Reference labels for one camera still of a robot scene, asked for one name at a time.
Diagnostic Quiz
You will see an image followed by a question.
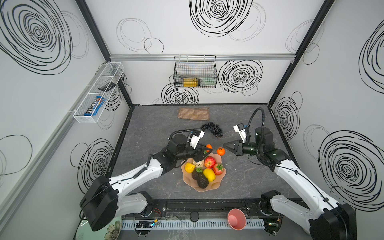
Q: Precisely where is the red green apple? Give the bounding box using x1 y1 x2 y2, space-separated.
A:
213 163 225 176

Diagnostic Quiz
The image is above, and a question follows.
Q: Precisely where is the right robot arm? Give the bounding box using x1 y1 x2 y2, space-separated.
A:
224 124 358 240

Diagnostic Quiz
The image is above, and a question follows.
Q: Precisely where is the large yellow lemon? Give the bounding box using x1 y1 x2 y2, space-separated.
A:
203 168 216 182

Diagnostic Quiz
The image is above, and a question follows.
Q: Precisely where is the dark mangosteen green top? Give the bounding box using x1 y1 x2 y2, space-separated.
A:
192 168 202 181

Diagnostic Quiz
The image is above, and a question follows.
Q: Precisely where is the dark fake avocado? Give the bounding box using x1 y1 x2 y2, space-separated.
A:
197 175 209 189

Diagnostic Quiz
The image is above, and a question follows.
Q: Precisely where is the white slotted cable duct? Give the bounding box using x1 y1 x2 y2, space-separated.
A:
120 218 266 231

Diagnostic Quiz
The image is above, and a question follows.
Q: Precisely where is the blue candy packet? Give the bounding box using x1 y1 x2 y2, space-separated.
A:
84 96 105 116

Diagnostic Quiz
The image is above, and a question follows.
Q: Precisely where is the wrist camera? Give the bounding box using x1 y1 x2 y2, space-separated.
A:
234 123 250 144
188 130 205 150

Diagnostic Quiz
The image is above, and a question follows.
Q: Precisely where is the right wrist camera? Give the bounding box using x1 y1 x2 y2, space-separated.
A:
234 123 250 144

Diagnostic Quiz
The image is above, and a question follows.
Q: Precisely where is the cream fake pear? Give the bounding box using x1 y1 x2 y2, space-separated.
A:
193 160 205 168

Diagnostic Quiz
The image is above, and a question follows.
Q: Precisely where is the small yellow lemon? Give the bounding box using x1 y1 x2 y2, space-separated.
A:
184 163 196 174

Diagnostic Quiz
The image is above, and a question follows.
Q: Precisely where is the red fake bell pepper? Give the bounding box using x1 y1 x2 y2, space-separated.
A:
204 156 216 169

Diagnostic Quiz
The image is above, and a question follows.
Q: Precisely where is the black grape bunch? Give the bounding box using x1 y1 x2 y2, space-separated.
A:
201 122 224 138

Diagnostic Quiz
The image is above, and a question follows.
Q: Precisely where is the black round knob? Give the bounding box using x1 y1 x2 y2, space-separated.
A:
190 211 200 223

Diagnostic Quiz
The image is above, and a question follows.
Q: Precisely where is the pink wavy fruit bowl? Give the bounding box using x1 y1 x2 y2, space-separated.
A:
180 152 227 193

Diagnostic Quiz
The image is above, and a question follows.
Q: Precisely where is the yellow sponge in basket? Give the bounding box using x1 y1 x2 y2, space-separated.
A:
183 78 200 88

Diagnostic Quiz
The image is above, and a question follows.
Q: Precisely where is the black wire wall basket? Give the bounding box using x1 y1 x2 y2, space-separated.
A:
173 55 218 88

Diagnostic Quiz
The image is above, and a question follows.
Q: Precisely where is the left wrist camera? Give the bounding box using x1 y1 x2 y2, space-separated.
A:
188 130 205 150

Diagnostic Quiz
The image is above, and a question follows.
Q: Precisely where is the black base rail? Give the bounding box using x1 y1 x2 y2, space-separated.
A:
149 197 278 218

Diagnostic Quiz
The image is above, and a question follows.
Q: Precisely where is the green item in basket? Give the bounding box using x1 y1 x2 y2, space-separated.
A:
199 77 217 88

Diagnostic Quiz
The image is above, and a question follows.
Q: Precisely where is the brown woven mat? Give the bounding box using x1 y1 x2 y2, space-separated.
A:
178 108 210 121

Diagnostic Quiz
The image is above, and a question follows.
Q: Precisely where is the white wire wall shelf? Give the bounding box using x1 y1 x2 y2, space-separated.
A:
74 62 124 124

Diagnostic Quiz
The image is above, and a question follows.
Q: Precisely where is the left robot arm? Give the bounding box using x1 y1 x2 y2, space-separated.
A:
80 129 211 232

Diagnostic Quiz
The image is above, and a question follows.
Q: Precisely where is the green floral plate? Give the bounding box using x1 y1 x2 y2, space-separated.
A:
75 217 122 240

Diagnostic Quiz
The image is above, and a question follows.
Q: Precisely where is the pink cup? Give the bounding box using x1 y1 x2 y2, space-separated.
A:
227 209 247 231

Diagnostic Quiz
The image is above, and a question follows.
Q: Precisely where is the black remote control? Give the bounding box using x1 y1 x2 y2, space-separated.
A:
98 82 117 92

